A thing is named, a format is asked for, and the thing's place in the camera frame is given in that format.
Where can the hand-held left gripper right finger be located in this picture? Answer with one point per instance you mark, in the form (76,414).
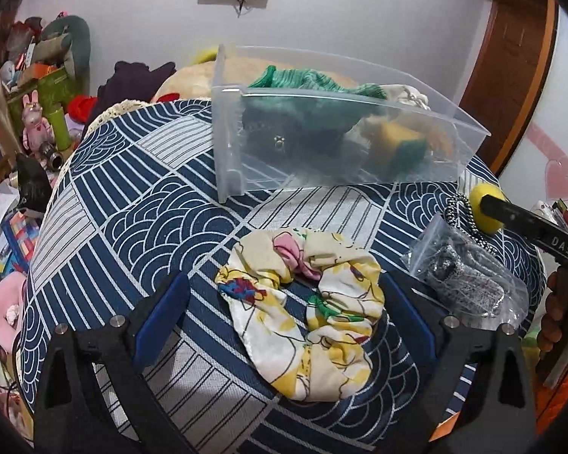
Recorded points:
(407,314)

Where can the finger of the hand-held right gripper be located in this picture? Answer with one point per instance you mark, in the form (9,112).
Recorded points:
(516,215)

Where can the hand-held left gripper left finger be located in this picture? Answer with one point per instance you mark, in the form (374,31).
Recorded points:
(163,317)

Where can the yellow foam ball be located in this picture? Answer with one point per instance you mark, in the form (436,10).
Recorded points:
(478,203)

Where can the yellow floral scrunchie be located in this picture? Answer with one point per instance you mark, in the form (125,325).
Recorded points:
(265,293)

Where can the clear plastic bin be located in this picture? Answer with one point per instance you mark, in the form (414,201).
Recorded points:
(246,151)

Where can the person's right hand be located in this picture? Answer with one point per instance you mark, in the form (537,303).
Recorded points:
(554,307)

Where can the clear zip bag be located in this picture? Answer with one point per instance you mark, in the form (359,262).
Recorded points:
(473,274)

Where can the white door with pink hearts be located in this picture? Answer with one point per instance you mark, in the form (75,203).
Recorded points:
(558,118)

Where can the blue patterned cloth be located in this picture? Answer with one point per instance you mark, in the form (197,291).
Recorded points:
(146,198)

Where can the yellow and green sponge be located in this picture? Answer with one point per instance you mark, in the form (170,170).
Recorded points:
(393,146)

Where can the pink plush toy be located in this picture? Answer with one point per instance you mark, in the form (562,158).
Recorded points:
(4,307)

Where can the colourful book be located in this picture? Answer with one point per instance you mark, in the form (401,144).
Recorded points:
(21,241)

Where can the white cloth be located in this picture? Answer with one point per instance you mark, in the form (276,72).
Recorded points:
(407,94)

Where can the black cat figure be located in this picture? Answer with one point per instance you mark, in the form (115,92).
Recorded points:
(33,184)

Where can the dark cloth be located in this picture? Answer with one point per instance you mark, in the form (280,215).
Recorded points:
(307,144)

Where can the cream lace cloth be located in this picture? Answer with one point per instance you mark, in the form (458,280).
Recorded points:
(109,114)

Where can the green cylinder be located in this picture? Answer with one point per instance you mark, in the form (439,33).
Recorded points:
(59,127)

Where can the red cloth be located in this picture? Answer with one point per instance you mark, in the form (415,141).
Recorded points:
(81,108)

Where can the pink rabbit figure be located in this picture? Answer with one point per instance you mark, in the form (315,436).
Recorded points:
(34,123)

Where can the beige plush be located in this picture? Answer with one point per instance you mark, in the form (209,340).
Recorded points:
(189,83)

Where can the dark purple garment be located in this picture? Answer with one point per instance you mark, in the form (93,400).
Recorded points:
(132,80)

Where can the green cardboard box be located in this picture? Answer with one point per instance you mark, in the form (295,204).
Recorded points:
(47,87)

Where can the green knitted cloth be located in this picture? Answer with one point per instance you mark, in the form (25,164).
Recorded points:
(288,78)

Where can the green plush toy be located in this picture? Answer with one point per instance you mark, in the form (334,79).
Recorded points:
(78,40)

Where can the wooden door frame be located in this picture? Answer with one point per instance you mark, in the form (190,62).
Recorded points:
(511,56)

